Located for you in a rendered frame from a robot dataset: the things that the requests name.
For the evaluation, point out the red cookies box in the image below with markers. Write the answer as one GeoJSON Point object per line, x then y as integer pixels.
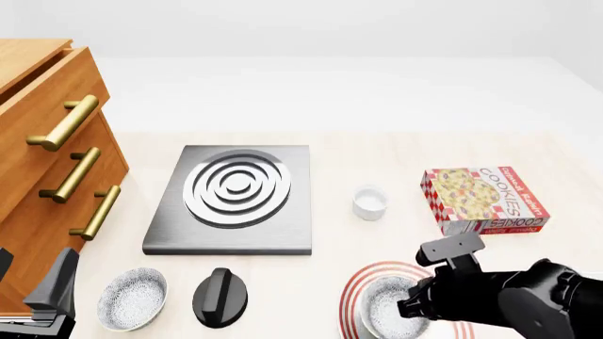
{"type": "Point", "coordinates": [476, 197]}

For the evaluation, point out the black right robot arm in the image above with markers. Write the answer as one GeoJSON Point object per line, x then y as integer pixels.
{"type": "Point", "coordinates": [542, 300]}

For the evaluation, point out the flat stove plate with rings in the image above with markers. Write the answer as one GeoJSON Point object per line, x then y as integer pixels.
{"type": "Point", "coordinates": [235, 229]}

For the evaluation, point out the wooden cabinet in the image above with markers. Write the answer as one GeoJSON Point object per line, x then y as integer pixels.
{"type": "Point", "coordinates": [19, 56]}

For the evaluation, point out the round black stove knob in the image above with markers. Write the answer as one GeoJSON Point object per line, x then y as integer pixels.
{"type": "Point", "coordinates": [219, 300]}

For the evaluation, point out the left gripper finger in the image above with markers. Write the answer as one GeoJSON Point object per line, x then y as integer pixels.
{"type": "Point", "coordinates": [4, 263]}
{"type": "Point", "coordinates": [59, 289]}

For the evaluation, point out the white plate with red rings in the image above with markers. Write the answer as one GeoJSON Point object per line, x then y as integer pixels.
{"type": "Point", "coordinates": [351, 300]}

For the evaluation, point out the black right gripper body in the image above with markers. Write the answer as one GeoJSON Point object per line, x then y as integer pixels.
{"type": "Point", "coordinates": [428, 300]}

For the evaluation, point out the wooden drawer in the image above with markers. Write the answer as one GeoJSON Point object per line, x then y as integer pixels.
{"type": "Point", "coordinates": [14, 166]}
{"type": "Point", "coordinates": [28, 215]}
{"type": "Point", "coordinates": [47, 240]}

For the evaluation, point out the small white ramekin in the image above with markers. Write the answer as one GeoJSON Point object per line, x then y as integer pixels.
{"type": "Point", "coordinates": [369, 205]}

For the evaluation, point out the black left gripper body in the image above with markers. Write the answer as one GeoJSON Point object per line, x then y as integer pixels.
{"type": "Point", "coordinates": [33, 326]}

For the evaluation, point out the patterned black white bowl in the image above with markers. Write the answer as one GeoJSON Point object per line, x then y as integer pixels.
{"type": "Point", "coordinates": [132, 300]}
{"type": "Point", "coordinates": [384, 310]}

